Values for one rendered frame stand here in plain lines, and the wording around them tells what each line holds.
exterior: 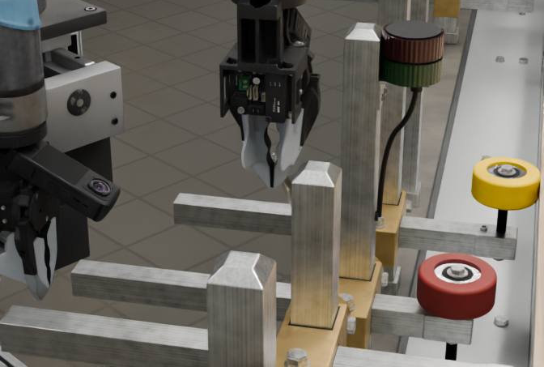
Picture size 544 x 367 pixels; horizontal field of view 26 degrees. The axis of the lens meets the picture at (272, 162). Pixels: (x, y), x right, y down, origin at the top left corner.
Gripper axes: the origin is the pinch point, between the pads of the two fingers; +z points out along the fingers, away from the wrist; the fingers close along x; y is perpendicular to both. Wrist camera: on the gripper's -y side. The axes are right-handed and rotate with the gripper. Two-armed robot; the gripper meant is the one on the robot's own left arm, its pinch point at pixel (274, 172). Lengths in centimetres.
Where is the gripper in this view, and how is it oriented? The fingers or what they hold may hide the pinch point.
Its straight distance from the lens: 118.0
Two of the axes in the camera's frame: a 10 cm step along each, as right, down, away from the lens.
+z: 0.0, 9.0, 4.3
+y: -2.2, 4.2, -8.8
